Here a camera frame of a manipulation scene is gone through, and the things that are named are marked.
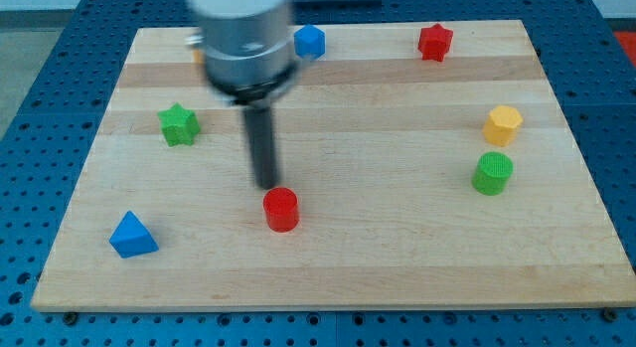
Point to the yellow hexagon block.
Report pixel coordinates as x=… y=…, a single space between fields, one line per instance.
x=502 y=125

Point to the red cylinder block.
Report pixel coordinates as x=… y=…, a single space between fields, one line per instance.
x=281 y=208

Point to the red star block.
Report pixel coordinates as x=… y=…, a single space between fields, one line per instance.
x=434 y=42

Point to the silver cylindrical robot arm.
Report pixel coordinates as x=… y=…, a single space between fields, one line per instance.
x=249 y=57

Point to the yellow block behind arm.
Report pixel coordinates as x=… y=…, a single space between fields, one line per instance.
x=198 y=57

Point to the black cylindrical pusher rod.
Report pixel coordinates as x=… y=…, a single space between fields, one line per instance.
x=259 y=129

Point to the wooden board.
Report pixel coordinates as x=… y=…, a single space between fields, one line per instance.
x=380 y=147

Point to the green cylinder block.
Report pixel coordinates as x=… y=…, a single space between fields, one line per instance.
x=492 y=173

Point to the green star block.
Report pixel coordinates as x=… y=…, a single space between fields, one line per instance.
x=179 y=125

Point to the blue pentagon block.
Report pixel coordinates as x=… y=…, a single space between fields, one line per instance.
x=309 y=42

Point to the blue triangle block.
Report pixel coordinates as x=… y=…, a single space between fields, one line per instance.
x=131 y=238

